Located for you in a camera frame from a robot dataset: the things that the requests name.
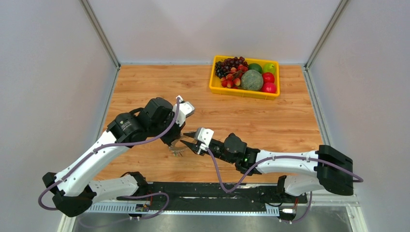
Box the dark grape bunch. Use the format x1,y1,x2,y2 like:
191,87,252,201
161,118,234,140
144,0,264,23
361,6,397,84
214,57,249,79

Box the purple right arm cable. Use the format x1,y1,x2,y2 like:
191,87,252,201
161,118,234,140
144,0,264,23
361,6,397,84
206,147,364,194

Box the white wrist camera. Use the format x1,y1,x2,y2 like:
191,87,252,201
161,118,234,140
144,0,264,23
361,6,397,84
173,95,195,127
194,128,214,155

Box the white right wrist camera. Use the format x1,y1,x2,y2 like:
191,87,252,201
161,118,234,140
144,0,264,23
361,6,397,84
194,128,214,155

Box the yellow plastic bin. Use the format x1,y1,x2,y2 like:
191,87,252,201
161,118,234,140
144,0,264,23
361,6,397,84
209,55,280,100

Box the red apple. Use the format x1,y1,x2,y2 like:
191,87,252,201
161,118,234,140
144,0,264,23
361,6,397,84
262,72,275,83
261,82,277,94

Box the green apple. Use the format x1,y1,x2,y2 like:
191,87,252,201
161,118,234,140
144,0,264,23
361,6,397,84
263,63,277,74

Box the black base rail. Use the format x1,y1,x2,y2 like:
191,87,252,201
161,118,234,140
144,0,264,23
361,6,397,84
89,182,309,217

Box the green lime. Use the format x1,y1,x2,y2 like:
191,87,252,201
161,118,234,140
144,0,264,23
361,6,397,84
248,63,263,74

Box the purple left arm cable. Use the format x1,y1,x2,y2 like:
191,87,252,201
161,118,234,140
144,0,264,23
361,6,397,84
38,97,182,211

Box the red strawberry bunch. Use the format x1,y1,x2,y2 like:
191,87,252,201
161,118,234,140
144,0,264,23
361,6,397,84
216,64,249,89

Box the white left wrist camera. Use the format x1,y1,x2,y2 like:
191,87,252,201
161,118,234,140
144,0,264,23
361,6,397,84
173,95,195,127

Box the netted green melon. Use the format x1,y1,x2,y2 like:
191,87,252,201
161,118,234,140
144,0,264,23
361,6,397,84
241,70,264,91

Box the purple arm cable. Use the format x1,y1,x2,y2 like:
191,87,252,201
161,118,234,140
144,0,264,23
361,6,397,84
38,97,182,211
206,147,364,194

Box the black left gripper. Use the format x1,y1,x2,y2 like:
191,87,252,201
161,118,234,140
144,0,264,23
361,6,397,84
149,112,186,146

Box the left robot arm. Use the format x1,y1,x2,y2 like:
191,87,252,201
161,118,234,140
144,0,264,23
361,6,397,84
43,96,195,217

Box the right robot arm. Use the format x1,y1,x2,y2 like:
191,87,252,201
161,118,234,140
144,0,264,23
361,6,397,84
182,128,362,202

